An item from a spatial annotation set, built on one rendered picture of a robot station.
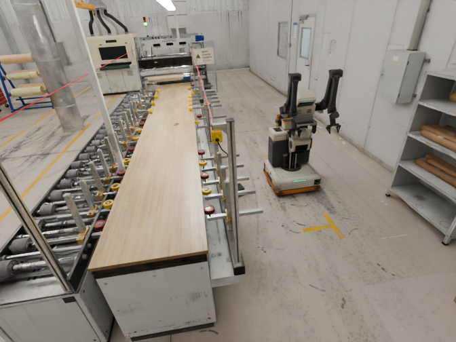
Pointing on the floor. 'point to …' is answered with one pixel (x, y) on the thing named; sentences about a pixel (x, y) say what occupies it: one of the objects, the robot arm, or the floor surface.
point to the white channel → (97, 77)
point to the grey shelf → (429, 180)
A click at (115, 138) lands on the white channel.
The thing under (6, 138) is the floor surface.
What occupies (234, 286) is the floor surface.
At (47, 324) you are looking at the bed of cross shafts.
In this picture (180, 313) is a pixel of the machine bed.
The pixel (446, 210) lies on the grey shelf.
